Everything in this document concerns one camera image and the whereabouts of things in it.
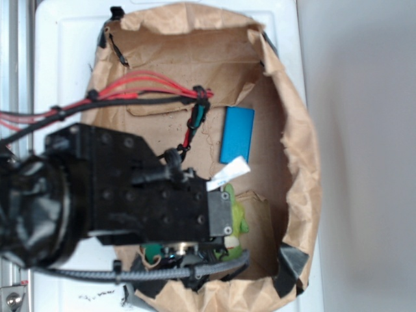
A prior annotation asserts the grey braided cable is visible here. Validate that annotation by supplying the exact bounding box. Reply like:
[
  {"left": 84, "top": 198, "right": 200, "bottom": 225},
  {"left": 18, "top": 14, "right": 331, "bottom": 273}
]
[{"left": 29, "top": 249, "right": 252, "bottom": 284}]

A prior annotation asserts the brown paper bag tray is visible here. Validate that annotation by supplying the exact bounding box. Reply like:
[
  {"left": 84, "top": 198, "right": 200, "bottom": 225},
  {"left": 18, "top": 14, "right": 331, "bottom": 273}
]
[{"left": 89, "top": 3, "right": 322, "bottom": 311}]

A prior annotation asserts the white ribbon cable label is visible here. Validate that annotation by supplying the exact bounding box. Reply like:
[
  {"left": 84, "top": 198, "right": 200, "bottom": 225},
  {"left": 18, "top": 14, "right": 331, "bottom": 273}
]
[{"left": 206, "top": 156, "right": 251, "bottom": 192}]

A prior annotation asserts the aluminium extrusion rail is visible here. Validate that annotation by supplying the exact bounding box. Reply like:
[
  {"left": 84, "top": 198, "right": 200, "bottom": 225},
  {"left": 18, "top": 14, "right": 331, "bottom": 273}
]
[{"left": 0, "top": 0, "right": 36, "bottom": 312}]

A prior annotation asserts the green plush frog toy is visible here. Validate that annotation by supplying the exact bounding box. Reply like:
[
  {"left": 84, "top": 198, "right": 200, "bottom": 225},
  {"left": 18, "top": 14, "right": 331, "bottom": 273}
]
[{"left": 217, "top": 183, "right": 250, "bottom": 261}]

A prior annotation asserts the blue rectangular block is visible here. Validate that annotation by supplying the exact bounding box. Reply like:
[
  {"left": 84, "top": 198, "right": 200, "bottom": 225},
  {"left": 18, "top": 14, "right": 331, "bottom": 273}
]
[{"left": 219, "top": 107, "right": 255, "bottom": 164}]

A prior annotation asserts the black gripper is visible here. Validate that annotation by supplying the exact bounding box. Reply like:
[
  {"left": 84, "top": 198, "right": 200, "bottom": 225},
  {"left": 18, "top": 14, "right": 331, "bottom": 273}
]
[{"left": 44, "top": 123, "right": 233, "bottom": 245}]

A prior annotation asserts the green block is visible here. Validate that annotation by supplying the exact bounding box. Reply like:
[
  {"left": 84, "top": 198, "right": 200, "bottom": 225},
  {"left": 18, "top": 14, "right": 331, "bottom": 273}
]
[{"left": 140, "top": 243, "right": 163, "bottom": 265}]

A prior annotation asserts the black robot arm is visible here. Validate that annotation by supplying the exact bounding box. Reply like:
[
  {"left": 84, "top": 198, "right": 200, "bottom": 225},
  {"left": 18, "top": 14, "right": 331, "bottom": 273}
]
[{"left": 1, "top": 123, "right": 233, "bottom": 268}]

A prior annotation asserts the red wire bundle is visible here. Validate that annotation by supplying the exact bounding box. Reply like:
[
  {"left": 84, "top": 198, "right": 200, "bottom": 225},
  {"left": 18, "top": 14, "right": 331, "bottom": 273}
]
[{"left": 0, "top": 70, "right": 215, "bottom": 132}]

